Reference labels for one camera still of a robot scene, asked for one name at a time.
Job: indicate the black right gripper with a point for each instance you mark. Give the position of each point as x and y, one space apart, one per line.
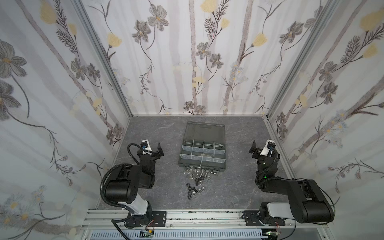
264 156

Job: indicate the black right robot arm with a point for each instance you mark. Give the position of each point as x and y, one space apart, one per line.
306 203

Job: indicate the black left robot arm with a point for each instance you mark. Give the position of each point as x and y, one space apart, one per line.
119 187

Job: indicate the clear plastic organizer box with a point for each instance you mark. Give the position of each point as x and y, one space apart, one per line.
204 146

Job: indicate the silver bolt pile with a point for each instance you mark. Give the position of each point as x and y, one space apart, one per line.
199 175

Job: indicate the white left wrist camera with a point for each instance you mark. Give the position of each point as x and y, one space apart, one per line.
145 147

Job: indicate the white slotted cable duct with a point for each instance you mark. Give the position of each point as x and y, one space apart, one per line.
186 234

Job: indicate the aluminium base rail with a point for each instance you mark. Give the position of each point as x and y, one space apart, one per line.
99 220

